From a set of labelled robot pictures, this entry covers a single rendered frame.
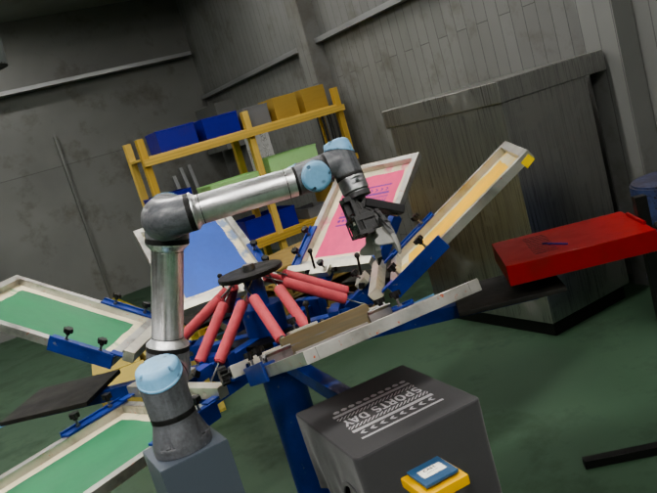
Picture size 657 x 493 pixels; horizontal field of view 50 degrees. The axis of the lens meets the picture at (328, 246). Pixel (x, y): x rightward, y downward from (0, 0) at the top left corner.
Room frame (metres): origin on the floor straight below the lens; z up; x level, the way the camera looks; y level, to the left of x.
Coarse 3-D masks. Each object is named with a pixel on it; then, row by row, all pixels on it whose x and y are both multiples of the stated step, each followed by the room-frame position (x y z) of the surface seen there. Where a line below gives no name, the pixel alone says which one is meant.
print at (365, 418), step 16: (400, 384) 2.29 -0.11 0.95; (368, 400) 2.23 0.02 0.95; (384, 400) 2.20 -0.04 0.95; (400, 400) 2.16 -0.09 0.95; (416, 400) 2.12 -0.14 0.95; (432, 400) 2.09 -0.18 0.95; (336, 416) 2.18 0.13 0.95; (352, 416) 2.15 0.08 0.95; (368, 416) 2.11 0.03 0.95; (384, 416) 2.08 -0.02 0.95; (400, 416) 2.05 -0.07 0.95; (368, 432) 2.00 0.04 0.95
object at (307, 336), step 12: (348, 312) 2.47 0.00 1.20; (360, 312) 2.49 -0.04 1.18; (324, 324) 2.44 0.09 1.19; (336, 324) 2.45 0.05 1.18; (348, 324) 2.46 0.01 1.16; (360, 324) 2.47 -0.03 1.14; (288, 336) 2.39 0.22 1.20; (300, 336) 2.40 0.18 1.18; (312, 336) 2.41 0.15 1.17; (324, 336) 2.42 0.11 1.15; (300, 348) 2.38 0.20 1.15
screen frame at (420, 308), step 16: (464, 288) 1.98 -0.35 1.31; (480, 288) 1.99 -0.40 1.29; (416, 304) 1.92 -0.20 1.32; (432, 304) 1.93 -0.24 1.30; (384, 320) 1.88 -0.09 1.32; (400, 320) 1.89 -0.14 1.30; (352, 336) 1.84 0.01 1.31; (368, 336) 1.85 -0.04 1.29; (304, 352) 1.79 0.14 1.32; (320, 352) 1.80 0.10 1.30; (272, 368) 2.13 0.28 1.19; (288, 368) 1.95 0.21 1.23
